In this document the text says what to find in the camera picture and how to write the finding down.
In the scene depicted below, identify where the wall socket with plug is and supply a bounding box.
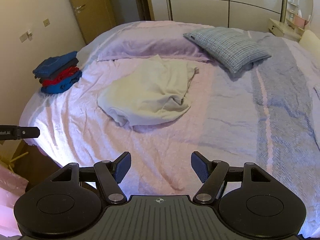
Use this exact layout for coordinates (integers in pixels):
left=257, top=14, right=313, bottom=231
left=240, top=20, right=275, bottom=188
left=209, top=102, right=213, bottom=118
left=20, top=30, right=33, bottom=43

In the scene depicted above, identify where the folded bright blue garment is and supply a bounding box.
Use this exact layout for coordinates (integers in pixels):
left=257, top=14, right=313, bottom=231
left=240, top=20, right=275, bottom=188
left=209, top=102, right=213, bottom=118
left=41, top=70, right=82, bottom=94

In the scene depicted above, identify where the small grey checked pillow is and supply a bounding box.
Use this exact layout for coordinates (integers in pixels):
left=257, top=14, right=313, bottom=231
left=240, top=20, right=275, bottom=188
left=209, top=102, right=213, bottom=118
left=183, top=27, right=271, bottom=74

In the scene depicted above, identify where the cream wardrobe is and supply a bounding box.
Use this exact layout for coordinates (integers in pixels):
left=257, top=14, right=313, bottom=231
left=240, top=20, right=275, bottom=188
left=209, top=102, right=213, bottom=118
left=146, top=0, right=288, bottom=33

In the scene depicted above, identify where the oval vanity mirror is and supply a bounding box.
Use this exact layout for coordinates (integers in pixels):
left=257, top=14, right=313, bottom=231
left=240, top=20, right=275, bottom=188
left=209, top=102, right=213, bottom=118
left=298, top=0, right=313, bottom=23

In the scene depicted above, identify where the wall light switch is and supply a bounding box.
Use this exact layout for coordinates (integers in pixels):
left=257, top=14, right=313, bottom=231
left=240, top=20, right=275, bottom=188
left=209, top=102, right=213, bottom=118
left=43, top=19, right=50, bottom=27

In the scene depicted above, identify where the grey herringbone blanket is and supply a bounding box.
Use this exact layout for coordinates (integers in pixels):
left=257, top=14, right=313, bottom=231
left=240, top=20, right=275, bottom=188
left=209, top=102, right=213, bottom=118
left=199, top=31, right=320, bottom=196

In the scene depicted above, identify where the cream bedside dresser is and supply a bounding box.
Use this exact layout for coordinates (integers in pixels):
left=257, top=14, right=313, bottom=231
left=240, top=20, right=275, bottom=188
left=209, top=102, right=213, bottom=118
left=267, top=18, right=304, bottom=42

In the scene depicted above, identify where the pink bed sheet duvet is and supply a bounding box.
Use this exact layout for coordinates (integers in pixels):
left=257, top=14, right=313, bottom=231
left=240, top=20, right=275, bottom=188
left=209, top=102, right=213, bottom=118
left=19, top=20, right=320, bottom=238

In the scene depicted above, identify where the door handle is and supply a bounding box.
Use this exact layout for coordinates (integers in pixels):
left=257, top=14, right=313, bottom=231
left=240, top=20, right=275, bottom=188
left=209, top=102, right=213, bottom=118
left=74, top=4, right=86, bottom=14

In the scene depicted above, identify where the folded dark grey garment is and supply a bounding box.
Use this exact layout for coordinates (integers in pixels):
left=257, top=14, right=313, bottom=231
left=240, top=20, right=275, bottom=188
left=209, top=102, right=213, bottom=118
left=39, top=58, right=79, bottom=83

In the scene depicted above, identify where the cream long-sleeve shirt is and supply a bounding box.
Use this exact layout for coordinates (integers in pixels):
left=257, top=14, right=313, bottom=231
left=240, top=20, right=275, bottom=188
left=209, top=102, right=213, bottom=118
left=97, top=55, right=199, bottom=126

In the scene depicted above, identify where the cream padded headboard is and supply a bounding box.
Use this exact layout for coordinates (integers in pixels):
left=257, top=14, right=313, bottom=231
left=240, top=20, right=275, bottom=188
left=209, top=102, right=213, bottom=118
left=299, top=30, right=320, bottom=64

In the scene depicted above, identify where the brown wooden door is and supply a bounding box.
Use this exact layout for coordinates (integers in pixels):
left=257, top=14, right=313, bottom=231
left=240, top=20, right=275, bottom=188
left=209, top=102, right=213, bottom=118
left=69, top=0, right=116, bottom=44

